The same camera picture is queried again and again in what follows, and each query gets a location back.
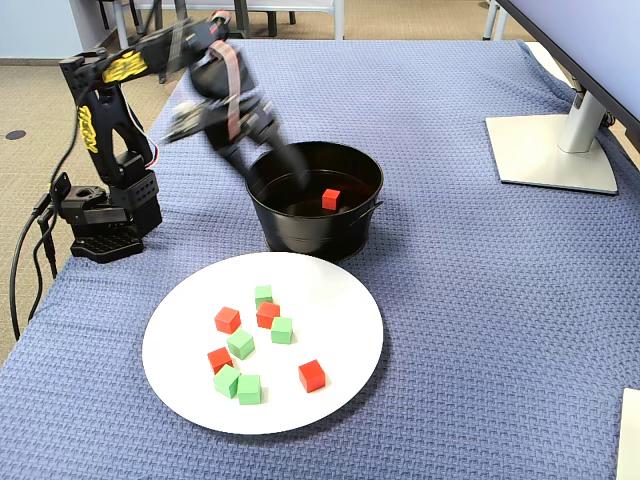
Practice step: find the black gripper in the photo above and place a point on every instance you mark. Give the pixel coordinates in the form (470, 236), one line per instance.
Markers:
(263, 131)

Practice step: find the red cube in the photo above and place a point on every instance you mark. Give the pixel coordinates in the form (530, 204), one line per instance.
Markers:
(267, 316)
(311, 376)
(227, 321)
(219, 359)
(330, 200)

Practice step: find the white round plate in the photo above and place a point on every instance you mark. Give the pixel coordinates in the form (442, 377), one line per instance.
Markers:
(320, 320)

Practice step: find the black metal bucket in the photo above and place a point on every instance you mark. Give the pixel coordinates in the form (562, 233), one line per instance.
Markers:
(310, 235)

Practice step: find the green cube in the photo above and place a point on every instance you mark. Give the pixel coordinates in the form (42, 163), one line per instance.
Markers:
(226, 382)
(240, 345)
(262, 294)
(249, 390)
(281, 331)

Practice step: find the black chair legs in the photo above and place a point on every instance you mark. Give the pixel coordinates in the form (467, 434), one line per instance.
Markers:
(139, 15)
(271, 22)

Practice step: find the light grey table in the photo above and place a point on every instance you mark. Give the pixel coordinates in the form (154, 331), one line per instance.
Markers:
(339, 20)

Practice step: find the blue woven table cloth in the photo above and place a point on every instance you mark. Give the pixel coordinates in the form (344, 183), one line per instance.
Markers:
(450, 300)

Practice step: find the black round floor cap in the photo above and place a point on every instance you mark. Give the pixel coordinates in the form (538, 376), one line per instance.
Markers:
(15, 135)

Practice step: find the grey metal legs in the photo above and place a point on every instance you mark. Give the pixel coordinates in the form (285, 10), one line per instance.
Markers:
(492, 20)

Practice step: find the silver monitor stand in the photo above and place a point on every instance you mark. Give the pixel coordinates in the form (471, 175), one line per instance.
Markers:
(550, 150)

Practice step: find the computer monitor screen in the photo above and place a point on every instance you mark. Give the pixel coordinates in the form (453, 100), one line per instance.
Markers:
(590, 30)

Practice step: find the white flat object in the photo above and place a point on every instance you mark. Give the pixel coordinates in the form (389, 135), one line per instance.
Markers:
(631, 440)

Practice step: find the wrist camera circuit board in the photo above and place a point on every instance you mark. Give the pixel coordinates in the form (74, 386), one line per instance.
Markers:
(185, 120)

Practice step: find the dark grey metal frame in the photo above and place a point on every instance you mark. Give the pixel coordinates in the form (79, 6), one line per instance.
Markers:
(242, 20)

